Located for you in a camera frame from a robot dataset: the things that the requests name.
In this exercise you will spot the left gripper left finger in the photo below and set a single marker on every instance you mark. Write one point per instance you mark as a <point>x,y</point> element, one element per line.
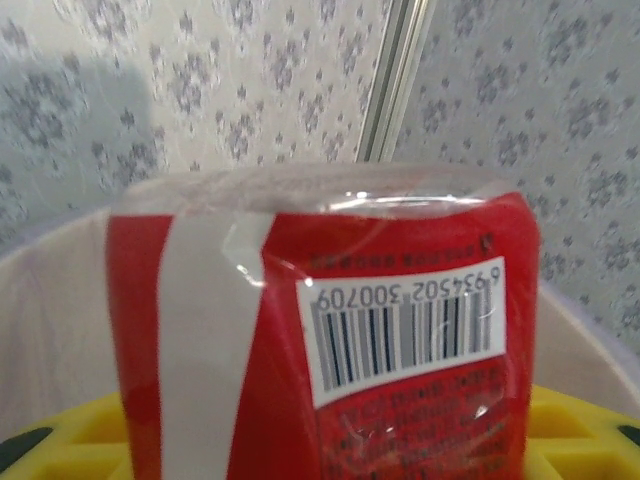
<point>65,445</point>

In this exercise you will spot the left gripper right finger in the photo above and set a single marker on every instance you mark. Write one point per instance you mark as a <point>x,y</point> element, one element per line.
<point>585,440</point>

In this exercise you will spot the white bin with pink liner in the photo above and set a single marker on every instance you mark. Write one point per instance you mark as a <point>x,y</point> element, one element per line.
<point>50,300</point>

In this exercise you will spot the aluminium frame post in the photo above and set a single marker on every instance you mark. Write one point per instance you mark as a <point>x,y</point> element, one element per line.
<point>395,75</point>

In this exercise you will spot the red label plastic bottle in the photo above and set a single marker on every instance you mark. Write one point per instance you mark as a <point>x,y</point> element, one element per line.
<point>400,250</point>

